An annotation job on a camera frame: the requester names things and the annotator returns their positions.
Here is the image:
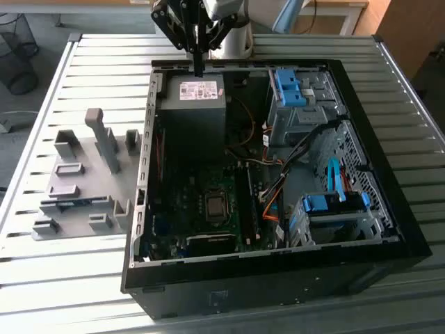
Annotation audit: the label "yellow black power wires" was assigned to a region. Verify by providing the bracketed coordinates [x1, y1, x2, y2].
[227, 95, 257, 154]

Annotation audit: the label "black wire bundle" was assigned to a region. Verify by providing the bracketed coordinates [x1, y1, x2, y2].
[277, 120, 340, 182]

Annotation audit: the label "pale grey wrist camera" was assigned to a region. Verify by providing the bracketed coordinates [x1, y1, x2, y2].
[203, 0, 245, 21]

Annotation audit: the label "blue plastic drive latch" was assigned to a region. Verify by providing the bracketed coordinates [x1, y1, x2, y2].
[274, 69, 309, 107]

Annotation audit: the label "grey metal disk bay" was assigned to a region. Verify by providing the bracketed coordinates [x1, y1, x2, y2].
[286, 208, 383, 248]

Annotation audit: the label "metal CPU socket cover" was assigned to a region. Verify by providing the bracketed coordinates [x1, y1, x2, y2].
[203, 189, 230, 223]

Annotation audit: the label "brown wooden cabinet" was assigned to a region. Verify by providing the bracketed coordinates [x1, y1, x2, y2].
[354, 0, 445, 81]

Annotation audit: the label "blue flat wire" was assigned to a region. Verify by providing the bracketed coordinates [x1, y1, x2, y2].
[327, 158, 347, 202]

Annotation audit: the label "black wire mesh bin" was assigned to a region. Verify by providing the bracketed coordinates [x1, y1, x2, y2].
[0, 13, 39, 95]

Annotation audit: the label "multicoloured power wire bundle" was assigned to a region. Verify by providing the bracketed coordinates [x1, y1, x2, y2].
[243, 156, 283, 168]

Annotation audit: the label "installed dark RAM stick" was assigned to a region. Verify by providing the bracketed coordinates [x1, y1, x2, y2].
[247, 166, 262, 241]

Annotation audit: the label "grey power supply unit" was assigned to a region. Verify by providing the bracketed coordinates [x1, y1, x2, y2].
[161, 74, 227, 164]

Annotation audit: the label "orange wire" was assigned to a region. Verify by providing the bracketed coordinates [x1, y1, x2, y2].
[262, 200, 280, 223]

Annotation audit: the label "green motherboard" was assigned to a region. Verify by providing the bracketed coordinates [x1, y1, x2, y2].
[149, 161, 275, 260]

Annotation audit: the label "blue RAM stick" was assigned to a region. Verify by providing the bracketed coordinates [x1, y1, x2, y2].
[40, 196, 108, 212]

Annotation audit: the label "black graphics card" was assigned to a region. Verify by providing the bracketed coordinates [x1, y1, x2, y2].
[186, 232, 238, 257]

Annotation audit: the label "white-legged wooden desk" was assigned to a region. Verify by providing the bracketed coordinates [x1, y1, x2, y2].
[295, 0, 370, 35]

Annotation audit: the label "pale blue plastic cover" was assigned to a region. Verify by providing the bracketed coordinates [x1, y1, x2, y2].
[273, 0, 304, 34]

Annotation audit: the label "hard disk in blue carrier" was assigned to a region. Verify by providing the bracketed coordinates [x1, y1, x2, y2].
[301, 192, 371, 223]

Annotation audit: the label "grey plastic parts rack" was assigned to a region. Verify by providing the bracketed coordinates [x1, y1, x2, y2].
[31, 108, 143, 241]

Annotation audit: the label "silver CPU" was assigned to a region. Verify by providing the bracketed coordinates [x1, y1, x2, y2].
[207, 198, 227, 216]

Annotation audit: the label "black open PC case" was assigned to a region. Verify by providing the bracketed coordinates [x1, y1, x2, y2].
[120, 58, 434, 321]

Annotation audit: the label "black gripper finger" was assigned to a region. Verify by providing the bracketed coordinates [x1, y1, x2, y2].
[149, 0, 202, 77]
[200, 14, 241, 78]

